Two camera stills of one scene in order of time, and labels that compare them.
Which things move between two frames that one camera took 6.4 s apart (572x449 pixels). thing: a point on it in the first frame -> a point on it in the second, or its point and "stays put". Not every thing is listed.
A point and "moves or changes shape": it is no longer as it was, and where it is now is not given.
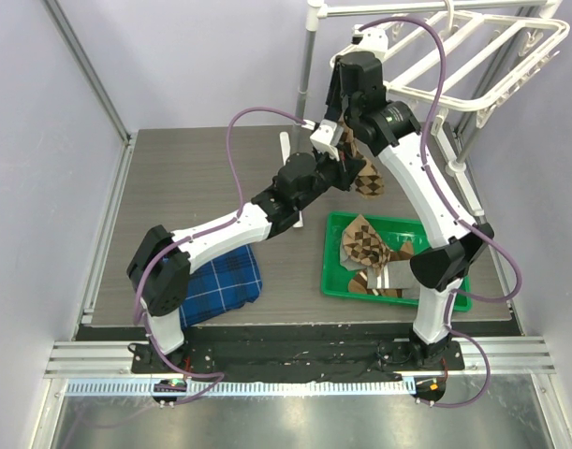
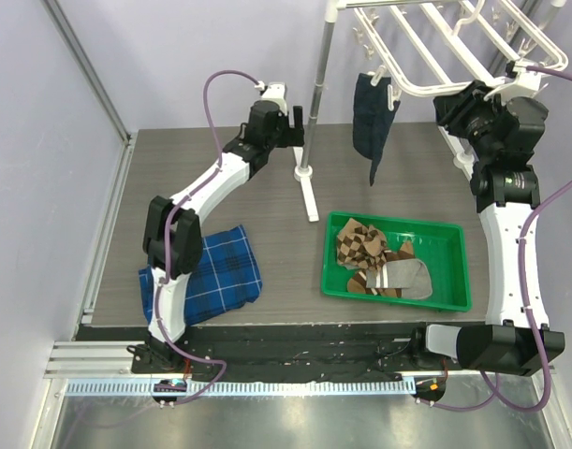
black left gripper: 346,168 -> 292,136
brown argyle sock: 363,243 moves or changes shape
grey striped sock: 398,274 stays put
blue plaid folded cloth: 225,283 stays put
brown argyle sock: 369,182 -> 373,255
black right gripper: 338,107 -> 454,108
